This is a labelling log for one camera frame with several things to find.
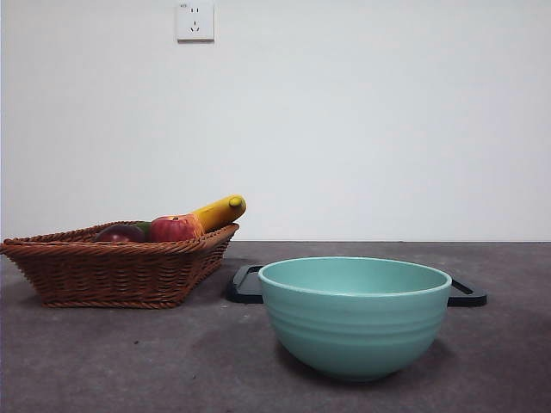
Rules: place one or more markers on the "teal ribbed bowl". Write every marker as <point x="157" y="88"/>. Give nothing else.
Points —
<point x="353" y="331"/>

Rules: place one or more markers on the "red apple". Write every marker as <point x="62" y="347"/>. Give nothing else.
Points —
<point x="171" y="230"/>

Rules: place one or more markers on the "green fruit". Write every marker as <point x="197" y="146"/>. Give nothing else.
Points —
<point x="144" y="228"/>

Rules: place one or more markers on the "dark red plum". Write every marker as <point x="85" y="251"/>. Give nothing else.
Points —
<point x="119" y="234"/>

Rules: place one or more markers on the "black rectangular tray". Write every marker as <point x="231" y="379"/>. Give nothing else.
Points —
<point x="245" y="288"/>

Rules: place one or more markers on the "white wall socket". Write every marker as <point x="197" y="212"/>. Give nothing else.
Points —
<point x="195" y="23"/>

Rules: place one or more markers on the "yellow banana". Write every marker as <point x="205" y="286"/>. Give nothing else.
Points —
<point x="219" y="211"/>

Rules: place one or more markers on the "brown wicker basket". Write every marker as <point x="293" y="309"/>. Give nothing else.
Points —
<point x="107" y="275"/>

